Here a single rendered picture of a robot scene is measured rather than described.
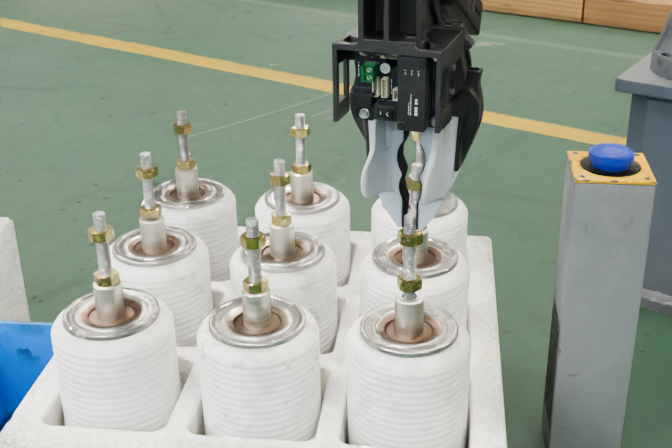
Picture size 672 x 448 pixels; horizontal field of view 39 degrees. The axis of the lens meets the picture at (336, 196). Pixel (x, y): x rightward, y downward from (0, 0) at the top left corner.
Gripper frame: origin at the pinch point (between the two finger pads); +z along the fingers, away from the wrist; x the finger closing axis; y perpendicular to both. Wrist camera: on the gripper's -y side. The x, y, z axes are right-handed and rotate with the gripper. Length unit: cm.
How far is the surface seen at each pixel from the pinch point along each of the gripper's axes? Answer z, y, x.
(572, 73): 35, -156, -7
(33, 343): 25, -7, -43
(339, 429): 17.2, 5.3, -4.1
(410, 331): 9.4, 1.9, 0.5
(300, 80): 35, -131, -65
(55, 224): 35, -49, -72
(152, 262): 9.6, -1.6, -23.9
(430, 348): 9.6, 3.4, 2.4
